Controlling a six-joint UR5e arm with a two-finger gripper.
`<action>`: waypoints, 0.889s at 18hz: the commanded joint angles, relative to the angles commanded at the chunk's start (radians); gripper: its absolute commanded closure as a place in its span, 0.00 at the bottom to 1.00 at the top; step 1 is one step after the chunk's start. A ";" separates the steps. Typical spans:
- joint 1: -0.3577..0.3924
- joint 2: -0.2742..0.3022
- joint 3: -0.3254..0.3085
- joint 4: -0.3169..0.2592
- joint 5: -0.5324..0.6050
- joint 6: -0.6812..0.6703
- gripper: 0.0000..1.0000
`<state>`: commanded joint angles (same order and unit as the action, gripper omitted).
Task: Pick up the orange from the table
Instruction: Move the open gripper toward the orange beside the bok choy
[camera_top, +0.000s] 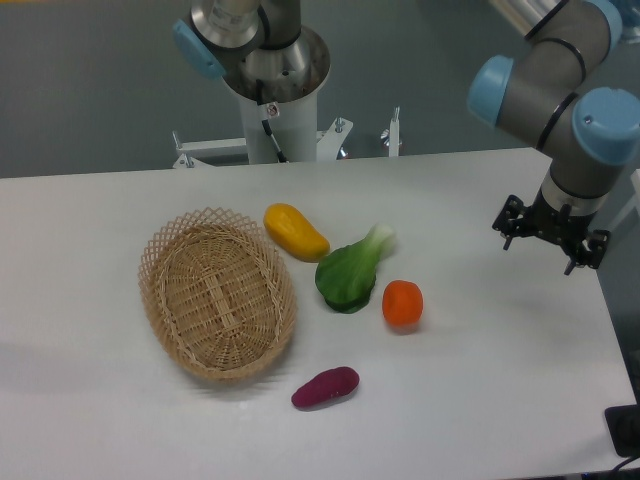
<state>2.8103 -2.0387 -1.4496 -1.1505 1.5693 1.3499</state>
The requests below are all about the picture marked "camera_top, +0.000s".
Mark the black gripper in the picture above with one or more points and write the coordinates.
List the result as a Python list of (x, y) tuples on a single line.
[(563, 228)]

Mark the orange fruit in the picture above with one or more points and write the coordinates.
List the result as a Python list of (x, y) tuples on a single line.
[(402, 303)]

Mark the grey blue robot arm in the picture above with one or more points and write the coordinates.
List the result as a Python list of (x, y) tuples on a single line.
[(589, 138)]

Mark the black device at table corner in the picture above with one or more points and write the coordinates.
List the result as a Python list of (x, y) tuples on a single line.
[(623, 426)]

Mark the green bok choy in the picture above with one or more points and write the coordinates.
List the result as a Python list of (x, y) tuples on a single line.
[(346, 277)]

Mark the purple sweet potato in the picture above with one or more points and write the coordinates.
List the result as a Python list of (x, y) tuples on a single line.
[(327, 386)]

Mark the yellow mango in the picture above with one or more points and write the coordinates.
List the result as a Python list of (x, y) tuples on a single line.
[(293, 232)]

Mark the woven wicker basket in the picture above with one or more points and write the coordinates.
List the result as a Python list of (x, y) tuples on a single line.
[(217, 295)]

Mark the white frame at right edge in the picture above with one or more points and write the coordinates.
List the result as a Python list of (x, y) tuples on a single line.
[(632, 204)]

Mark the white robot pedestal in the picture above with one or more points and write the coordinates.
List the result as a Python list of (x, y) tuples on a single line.
[(277, 93)]

